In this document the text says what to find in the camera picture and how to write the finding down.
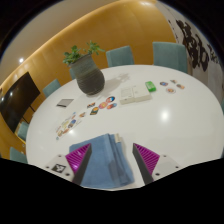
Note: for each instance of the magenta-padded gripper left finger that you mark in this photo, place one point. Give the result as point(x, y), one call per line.
point(77, 158)

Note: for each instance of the white flat box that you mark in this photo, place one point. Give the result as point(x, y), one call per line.
point(133, 94)

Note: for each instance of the green plant in grey vase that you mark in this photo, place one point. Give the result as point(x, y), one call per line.
point(88, 78)

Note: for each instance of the white calligraphy folding screen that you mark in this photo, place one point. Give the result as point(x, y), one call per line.
point(196, 46)

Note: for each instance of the black television screen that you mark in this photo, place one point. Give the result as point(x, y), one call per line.
point(18, 100)

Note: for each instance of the small round sticker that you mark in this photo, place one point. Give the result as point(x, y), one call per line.
point(173, 81)
point(163, 83)
point(180, 86)
point(170, 90)

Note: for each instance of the small green box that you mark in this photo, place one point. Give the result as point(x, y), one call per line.
point(150, 86)

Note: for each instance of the ceiling lights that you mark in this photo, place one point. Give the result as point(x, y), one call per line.
point(21, 60)

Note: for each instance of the dark square sticker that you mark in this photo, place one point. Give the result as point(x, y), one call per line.
point(94, 110)

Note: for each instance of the colourful sticker sheet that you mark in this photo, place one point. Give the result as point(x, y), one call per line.
point(68, 125)

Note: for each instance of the small rectangular sticker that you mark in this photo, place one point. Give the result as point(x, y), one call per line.
point(90, 105)

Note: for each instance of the teal chairs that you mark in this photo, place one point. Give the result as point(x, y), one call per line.
point(170, 55)

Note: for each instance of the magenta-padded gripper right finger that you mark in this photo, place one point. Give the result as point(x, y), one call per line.
point(146, 159)

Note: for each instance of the grey flat card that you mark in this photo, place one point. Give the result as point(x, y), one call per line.
point(65, 102)

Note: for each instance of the blue towel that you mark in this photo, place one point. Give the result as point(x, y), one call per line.
point(103, 160)

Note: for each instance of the orange and blue round sticker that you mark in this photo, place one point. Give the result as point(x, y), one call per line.
point(112, 106)

